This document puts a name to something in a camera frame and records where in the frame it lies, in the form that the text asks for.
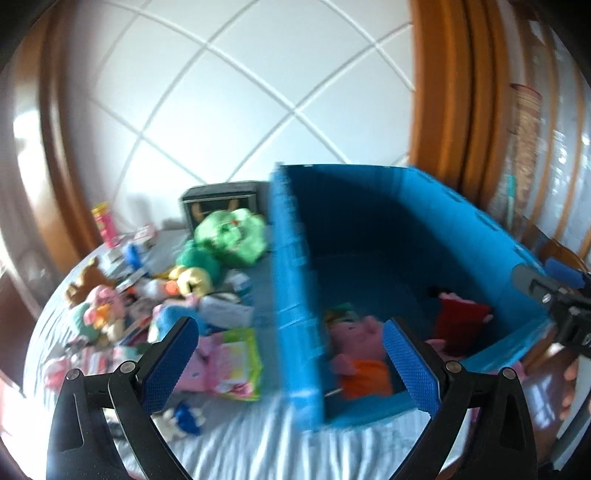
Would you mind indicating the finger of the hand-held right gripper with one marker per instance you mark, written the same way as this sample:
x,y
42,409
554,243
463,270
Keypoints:
x,y
564,272
533,281

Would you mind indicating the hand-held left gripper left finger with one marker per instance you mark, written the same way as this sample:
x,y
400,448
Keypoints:
x,y
168,369

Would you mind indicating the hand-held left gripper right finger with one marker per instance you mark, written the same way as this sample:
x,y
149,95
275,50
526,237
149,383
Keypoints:
x,y
413,369

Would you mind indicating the blue plastic storage box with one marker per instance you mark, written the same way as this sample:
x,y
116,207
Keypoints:
x,y
295,277

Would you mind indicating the grey striped cloth desktop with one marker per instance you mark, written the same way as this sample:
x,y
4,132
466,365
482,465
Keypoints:
x,y
240,443

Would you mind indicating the person's right hand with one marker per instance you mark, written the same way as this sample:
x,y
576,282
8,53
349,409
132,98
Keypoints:
x,y
572,390

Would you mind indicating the wooden chair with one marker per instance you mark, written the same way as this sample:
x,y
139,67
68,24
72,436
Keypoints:
x,y
561,251

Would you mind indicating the pink pig plush toy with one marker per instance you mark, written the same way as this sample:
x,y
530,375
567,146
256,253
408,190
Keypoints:
x,y
203,364

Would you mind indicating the colourful picture book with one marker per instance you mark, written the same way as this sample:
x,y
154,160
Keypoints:
x,y
136,332

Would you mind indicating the blue and white figure toy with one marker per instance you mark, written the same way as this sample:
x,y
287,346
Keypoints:
x,y
182,420

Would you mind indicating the light blue plush toy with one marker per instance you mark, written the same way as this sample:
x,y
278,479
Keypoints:
x,y
166,316

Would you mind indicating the pink pig plush orange dress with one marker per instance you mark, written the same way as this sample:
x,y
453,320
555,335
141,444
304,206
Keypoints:
x,y
358,339

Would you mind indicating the pig plush red dress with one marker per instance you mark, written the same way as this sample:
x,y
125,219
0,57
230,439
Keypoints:
x,y
457,318

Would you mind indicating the pink and green packet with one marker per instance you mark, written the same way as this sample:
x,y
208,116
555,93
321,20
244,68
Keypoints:
x,y
240,364

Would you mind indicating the white paper packet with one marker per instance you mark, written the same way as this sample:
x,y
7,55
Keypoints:
x,y
226,311

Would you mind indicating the teal stick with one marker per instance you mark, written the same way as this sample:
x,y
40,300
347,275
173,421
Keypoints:
x,y
511,201

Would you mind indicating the small green yellow toy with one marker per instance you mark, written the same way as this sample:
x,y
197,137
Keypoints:
x,y
344,314

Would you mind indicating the pink and green plush toy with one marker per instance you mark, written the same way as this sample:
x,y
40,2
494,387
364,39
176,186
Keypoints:
x,y
99,309

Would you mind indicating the yellow plush toy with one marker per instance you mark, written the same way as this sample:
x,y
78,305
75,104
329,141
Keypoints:
x,y
191,279

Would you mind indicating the flat pink toy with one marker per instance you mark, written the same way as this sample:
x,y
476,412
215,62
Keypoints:
x,y
57,369

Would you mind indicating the dark green plush toy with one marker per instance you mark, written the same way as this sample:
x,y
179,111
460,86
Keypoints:
x,y
201,261

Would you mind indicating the brown plush bear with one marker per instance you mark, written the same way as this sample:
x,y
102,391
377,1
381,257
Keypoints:
x,y
90,279

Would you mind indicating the small blue toy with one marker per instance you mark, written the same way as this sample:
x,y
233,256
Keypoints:
x,y
133,254

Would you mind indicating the small red white box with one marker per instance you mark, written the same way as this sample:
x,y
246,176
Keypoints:
x,y
144,236

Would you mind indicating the light green plush toy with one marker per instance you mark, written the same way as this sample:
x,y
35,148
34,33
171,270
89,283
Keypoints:
x,y
233,235

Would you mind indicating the yellow and pink can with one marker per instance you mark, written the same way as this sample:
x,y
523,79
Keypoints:
x,y
104,226

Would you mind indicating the black box with horn print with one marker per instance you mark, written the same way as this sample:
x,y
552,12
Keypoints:
x,y
217,196

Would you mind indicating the wooden frame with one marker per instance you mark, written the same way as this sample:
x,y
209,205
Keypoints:
x,y
60,138
457,92

